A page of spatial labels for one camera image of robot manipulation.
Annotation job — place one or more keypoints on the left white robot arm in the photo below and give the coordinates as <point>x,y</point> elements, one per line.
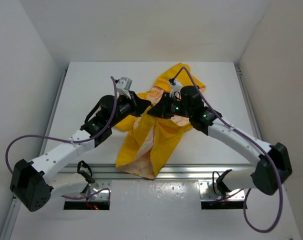
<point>30,179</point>

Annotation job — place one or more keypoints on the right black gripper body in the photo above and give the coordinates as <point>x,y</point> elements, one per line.
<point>177,109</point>

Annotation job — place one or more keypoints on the metal base plate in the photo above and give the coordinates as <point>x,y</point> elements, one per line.
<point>100,191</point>
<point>207,193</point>

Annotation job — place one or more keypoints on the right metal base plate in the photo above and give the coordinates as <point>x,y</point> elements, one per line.
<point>207,193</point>

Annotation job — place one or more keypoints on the aluminium rail front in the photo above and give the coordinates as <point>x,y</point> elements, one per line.
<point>168,172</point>

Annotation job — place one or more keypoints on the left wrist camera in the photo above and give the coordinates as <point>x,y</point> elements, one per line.
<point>123,86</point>

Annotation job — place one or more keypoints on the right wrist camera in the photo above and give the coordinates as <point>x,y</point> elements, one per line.
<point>176,87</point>

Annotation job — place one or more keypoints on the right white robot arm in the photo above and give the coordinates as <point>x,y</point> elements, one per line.
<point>270,163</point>

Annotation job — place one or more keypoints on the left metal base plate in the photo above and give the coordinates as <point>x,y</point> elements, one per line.
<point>100,191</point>

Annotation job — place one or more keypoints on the aluminium rail right side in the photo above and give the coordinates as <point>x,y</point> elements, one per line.
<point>252,117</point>

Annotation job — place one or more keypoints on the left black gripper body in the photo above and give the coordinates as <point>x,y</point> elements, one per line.
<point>124,106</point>

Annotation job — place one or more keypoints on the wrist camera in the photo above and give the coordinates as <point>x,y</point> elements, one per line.
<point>123,86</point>
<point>176,87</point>

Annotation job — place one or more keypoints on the yellow jacket with patterned lining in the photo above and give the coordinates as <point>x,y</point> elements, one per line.
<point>152,140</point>

